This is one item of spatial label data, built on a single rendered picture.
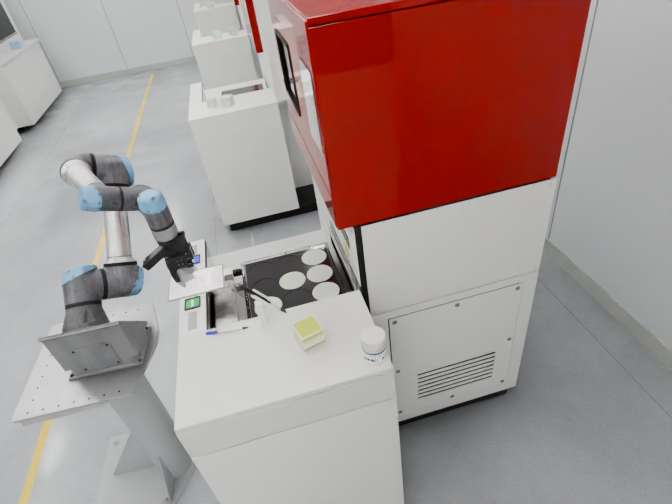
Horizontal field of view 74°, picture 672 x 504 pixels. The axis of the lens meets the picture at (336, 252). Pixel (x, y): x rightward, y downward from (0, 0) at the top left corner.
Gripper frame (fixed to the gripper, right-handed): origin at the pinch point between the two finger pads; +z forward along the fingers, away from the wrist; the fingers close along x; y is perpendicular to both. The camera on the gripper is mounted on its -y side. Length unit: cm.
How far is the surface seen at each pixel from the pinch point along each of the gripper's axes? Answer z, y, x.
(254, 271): 15.7, 22.9, 17.7
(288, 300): 15.7, 33.8, -3.7
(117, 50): 64, -175, 792
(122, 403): 44, -37, -6
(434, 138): -40, 86, -13
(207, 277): 9.3, 6.0, 12.6
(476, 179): -23, 100, -13
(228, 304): 17.6, 11.4, 4.2
